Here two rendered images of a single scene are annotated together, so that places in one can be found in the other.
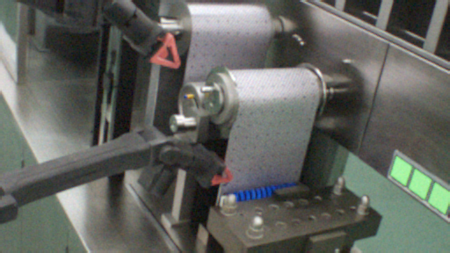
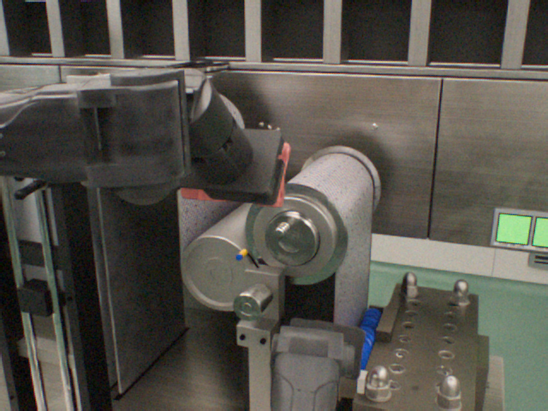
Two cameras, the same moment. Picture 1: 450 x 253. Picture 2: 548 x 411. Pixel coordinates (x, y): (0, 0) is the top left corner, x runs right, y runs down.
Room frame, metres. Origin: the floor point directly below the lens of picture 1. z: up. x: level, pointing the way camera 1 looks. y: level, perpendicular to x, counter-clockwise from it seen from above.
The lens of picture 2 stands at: (0.72, 0.45, 1.53)
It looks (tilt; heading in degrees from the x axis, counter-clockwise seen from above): 19 degrees down; 324
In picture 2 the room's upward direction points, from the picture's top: straight up
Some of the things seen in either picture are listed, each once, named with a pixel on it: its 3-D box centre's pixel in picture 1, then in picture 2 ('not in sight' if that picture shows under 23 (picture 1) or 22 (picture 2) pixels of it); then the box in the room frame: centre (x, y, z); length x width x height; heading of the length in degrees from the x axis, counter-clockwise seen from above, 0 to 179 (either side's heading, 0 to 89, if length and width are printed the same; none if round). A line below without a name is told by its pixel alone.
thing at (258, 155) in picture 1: (266, 157); (353, 292); (1.31, -0.13, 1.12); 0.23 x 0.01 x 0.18; 124
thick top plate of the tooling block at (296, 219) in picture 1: (297, 221); (425, 354); (1.23, -0.22, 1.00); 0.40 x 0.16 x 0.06; 124
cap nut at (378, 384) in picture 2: (229, 203); (378, 380); (1.18, -0.05, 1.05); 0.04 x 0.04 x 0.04
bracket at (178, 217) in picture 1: (184, 169); (260, 370); (1.30, 0.06, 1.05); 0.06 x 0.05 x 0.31; 124
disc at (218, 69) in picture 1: (221, 98); (294, 235); (1.29, 0.01, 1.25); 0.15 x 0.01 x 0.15; 34
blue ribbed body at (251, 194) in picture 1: (263, 194); (363, 343); (1.29, -0.14, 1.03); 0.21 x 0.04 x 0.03; 124
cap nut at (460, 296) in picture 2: (364, 203); (461, 289); (1.29, -0.38, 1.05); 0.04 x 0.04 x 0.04
